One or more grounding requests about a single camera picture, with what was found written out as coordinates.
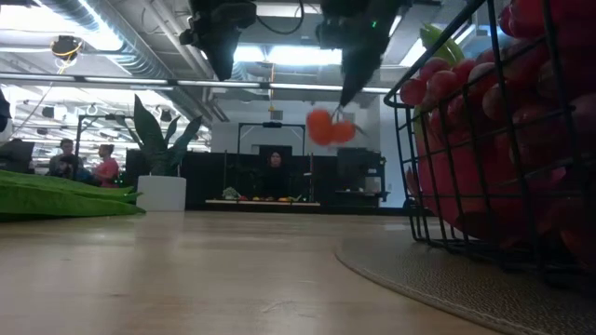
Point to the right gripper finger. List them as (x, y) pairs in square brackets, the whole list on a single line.
[(361, 70)]

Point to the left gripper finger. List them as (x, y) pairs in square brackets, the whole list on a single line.
[(224, 56)]

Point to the orange tangerine cluster with leaves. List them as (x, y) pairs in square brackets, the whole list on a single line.
[(321, 128)]

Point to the pink dragon fruit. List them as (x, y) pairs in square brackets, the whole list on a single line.
[(465, 177)]

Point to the purple-red grape bunch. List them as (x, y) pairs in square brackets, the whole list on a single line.
[(535, 65)]

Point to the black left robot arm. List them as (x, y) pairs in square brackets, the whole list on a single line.
[(4, 111)]

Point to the long ceiling light strip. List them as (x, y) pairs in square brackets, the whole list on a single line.
[(288, 86)]

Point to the black room partition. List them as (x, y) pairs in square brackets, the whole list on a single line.
[(209, 177)]

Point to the person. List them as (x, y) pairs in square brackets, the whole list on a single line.
[(108, 170), (275, 177), (66, 148), (70, 167)]

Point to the small background plant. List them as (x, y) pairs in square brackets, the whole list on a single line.
[(231, 193)]

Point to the background work table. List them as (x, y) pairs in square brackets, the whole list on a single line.
[(302, 203)]

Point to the green plant in white pot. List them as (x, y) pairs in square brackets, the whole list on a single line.
[(162, 193)]

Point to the round black ceiling device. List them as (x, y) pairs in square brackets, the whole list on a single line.
[(66, 46)]

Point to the round grey placemat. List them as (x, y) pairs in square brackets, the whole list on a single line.
[(396, 270)]

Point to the green leafy vegetable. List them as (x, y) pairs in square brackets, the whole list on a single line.
[(56, 200)]

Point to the dark monitor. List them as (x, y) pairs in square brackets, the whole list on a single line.
[(16, 156)]

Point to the grey wall vent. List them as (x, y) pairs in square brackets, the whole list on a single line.
[(276, 114)]

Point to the black stand frame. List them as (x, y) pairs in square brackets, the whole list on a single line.
[(272, 124)]

